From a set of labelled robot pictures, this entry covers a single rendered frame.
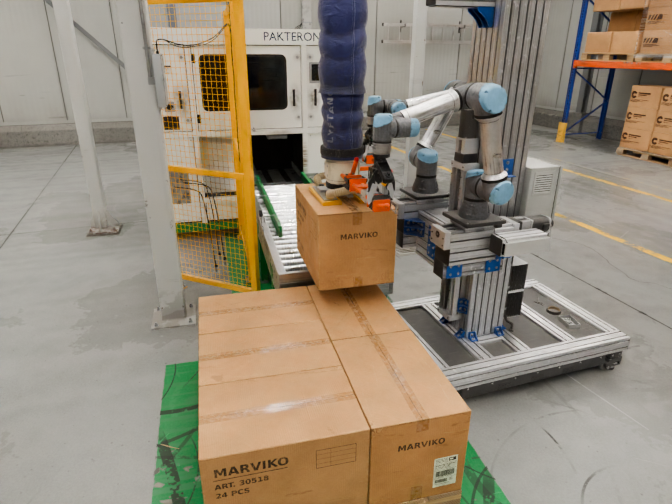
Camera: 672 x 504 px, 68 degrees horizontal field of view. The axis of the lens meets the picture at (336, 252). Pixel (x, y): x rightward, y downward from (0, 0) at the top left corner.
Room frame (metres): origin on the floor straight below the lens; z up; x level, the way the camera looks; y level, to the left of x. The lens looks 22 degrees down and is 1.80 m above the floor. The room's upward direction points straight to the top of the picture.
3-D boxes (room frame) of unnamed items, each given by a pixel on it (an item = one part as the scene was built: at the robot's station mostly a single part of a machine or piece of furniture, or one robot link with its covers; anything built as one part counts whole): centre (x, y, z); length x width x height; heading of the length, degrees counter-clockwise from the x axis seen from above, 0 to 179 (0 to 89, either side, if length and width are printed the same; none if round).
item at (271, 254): (3.72, 0.60, 0.50); 2.31 x 0.05 x 0.19; 14
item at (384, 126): (2.01, -0.19, 1.51); 0.09 x 0.08 x 0.11; 111
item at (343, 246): (2.56, -0.03, 0.88); 0.60 x 0.40 x 0.40; 15
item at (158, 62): (3.16, 1.06, 1.62); 0.20 x 0.05 x 0.30; 14
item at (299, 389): (1.95, 0.12, 0.34); 1.20 x 1.00 x 0.40; 14
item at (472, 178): (2.33, -0.68, 1.20); 0.13 x 0.12 x 0.14; 21
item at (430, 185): (2.81, -0.52, 1.09); 0.15 x 0.15 x 0.10
